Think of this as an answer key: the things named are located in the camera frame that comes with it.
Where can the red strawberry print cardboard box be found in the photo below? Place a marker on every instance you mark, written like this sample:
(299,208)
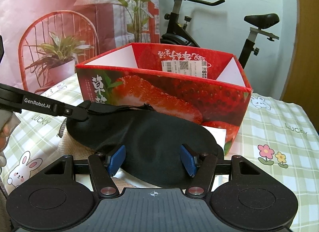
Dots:
(174,92)

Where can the black eye mask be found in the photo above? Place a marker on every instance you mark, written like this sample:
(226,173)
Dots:
(154,137)

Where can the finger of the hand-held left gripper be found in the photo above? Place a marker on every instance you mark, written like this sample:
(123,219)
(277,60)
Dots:
(74,113)

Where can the black exercise bike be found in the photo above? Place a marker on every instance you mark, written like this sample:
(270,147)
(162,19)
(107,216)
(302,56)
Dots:
(179,34)

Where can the grey knitted fabric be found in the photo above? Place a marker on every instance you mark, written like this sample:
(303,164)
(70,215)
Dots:
(61,129)

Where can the wooden door panel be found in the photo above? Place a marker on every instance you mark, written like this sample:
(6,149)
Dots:
(305,47)

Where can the person's left hand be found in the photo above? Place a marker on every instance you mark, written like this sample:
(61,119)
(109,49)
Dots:
(6,128)

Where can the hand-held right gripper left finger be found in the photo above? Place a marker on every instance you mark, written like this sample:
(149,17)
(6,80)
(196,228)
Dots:
(117,159)

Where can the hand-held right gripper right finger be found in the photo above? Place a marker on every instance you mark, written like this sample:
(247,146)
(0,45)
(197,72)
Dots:
(188,159)

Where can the green checked rabbit tablecloth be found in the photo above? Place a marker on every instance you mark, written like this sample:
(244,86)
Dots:
(274,134)

